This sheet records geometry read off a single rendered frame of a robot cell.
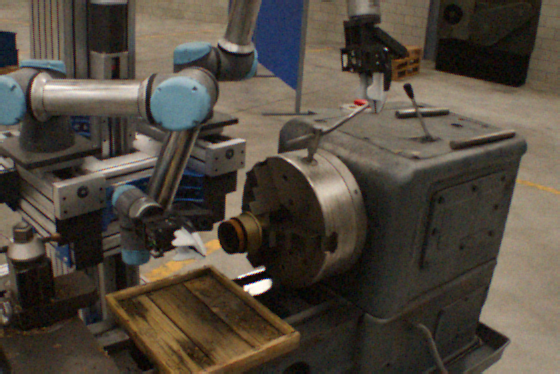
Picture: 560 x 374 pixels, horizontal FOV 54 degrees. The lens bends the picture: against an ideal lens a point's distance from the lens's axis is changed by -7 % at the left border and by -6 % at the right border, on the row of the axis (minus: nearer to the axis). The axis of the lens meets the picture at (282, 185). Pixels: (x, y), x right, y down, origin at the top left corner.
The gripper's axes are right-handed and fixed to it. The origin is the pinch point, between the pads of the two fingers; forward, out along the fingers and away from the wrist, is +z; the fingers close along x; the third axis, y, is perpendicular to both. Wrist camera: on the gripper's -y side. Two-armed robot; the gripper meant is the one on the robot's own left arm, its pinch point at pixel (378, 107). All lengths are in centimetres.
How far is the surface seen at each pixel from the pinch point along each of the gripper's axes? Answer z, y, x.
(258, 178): 13.7, 22.4, -17.4
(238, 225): 21.9, 32.1, -13.0
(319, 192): 16.3, 17.9, -2.1
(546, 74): 15, -922, -409
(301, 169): 11.6, 18.5, -6.7
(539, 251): 117, -250, -87
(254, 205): 19.1, 25.7, -15.5
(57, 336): 35, 73, -18
